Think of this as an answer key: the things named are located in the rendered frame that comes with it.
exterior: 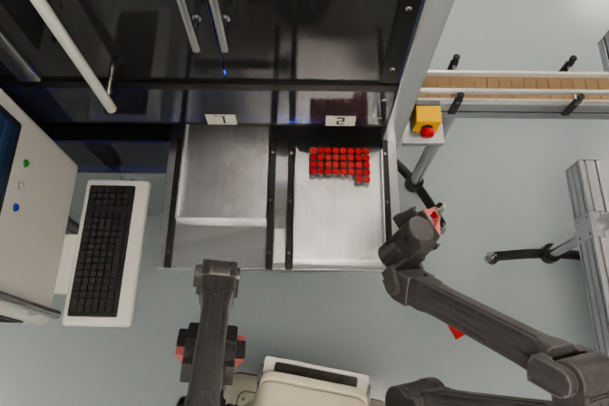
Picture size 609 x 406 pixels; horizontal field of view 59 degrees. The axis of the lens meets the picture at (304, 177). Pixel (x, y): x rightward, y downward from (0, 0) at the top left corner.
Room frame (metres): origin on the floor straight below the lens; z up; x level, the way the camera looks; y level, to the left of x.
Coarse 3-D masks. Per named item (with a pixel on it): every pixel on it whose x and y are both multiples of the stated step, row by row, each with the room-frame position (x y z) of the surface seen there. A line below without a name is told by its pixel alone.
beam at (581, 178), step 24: (576, 168) 0.78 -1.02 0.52; (600, 168) 0.77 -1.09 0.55; (576, 192) 0.70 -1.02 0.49; (600, 192) 0.68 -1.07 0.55; (576, 216) 0.62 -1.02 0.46; (600, 216) 0.59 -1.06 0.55; (600, 240) 0.50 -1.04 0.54; (600, 264) 0.41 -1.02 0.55; (600, 288) 0.34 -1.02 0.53; (600, 312) 0.26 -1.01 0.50; (600, 336) 0.18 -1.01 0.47
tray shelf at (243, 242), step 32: (288, 128) 0.77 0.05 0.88; (320, 128) 0.77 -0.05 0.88; (352, 128) 0.77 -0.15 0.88; (160, 224) 0.46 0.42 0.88; (192, 224) 0.46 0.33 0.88; (224, 224) 0.46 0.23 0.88; (256, 224) 0.46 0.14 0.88; (160, 256) 0.36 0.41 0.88; (192, 256) 0.36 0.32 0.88; (224, 256) 0.36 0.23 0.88; (256, 256) 0.36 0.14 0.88
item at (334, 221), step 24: (312, 192) 0.56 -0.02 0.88; (336, 192) 0.56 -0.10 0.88; (360, 192) 0.56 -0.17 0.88; (312, 216) 0.48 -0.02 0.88; (336, 216) 0.48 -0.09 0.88; (360, 216) 0.48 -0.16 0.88; (384, 216) 0.47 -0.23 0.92; (312, 240) 0.41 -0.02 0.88; (336, 240) 0.41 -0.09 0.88; (360, 240) 0.41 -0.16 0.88; (384, 240) 0.40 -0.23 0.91
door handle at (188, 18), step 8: (176, 0) 0.67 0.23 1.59; (184, 0) 0.67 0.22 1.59; (184, 8) 0.67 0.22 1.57; (184, 16) 0.67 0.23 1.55; (192, 16) 0.73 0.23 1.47; (200, 16) 0.73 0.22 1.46; (184, 24) 0.67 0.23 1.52; (192, 24) 0.67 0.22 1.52; (192, 32) 0.67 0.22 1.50; (192, 40) 0.67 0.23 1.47; (192, 48) 0.67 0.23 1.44; (200, 48) 0.67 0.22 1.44
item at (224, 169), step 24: (192, 144) 0.71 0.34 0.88; (216, 144) 0.71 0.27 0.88; (240, 144) 0.71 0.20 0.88; (264, 144) 0.71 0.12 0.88; (192, 168) 0.63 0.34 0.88; (216, 168) 0.63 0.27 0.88; (240, 168) 0.63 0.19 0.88; (264, 168) 0.63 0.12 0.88; (192, 192) 0.56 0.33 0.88; (216, 192) 0.56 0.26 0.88; (240, 192) 0.56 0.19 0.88; (264, 192) 0.56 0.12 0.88; (192, 216) 0.48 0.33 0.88; (216, 216) 0.48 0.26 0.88; (240, 216) 0.48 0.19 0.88; (264, 216) 0.48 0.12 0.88
